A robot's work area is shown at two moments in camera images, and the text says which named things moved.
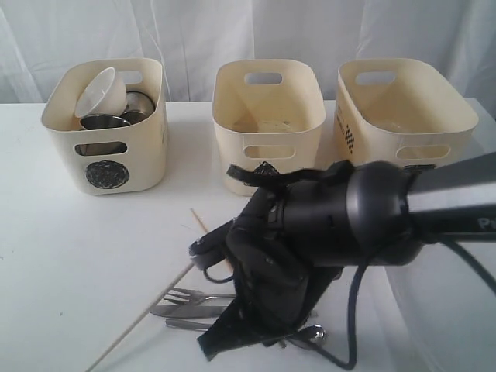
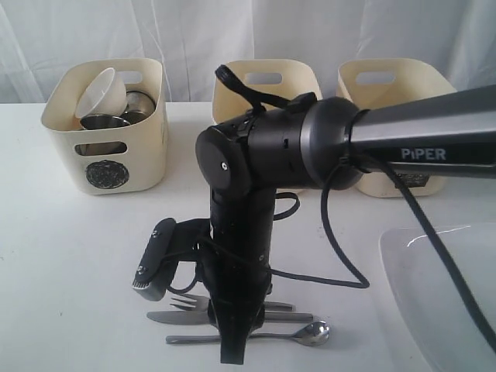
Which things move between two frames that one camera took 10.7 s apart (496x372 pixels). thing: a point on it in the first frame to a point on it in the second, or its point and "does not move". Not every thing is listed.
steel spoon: x=312 y=332 to x=310 y=334
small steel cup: x=139 y=107 does not move
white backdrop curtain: x=191 y=37 does not move
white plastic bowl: x=105 y=94 does not move
